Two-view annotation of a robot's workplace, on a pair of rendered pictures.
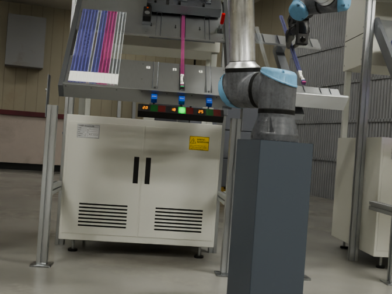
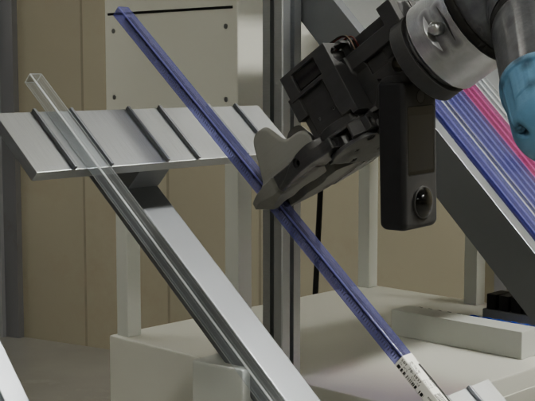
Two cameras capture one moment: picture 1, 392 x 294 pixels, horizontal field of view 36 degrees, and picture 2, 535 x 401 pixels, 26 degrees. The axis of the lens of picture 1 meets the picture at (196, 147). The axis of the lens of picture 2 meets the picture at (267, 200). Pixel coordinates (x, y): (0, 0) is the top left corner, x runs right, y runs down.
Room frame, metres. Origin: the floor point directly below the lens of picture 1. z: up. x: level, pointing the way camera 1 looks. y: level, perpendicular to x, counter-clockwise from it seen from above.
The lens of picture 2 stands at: (1.79, 0.28, 1.06)
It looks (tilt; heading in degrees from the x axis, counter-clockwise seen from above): 6 degrees down; 319
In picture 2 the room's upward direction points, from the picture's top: straight up
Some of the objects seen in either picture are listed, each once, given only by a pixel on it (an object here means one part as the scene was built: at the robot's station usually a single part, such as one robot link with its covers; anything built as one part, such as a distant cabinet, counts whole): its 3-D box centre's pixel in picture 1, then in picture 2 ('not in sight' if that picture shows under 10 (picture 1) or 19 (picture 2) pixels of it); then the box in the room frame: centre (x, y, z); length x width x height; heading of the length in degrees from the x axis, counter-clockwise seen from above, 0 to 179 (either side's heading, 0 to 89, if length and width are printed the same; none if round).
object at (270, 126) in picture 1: (275, 125); not in sight; (1.90, -0.25, 0.60); 0.15 x 0.15 x 0.10
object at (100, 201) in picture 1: (141, 183); not in sight; (3.04, 0.26, 0.31); 0.70 x 0.65 x 0.62; 95
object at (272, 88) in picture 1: (276, 88); not in sight; (1.91, -0.24, 0.72); 0.13 x 0.12 x 0.14; 49
